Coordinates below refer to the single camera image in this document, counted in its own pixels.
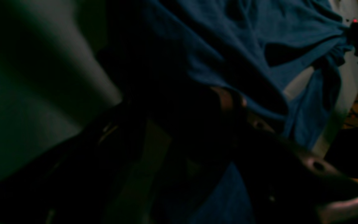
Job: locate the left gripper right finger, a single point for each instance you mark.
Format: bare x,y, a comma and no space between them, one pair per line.
286,183

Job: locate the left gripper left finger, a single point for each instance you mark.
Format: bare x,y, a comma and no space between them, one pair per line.
91,178

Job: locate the dark blue t-shirt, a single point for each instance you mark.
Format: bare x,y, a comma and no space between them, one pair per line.
281,56

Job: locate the light blue table cloth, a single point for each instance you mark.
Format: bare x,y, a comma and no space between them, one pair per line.
58,73

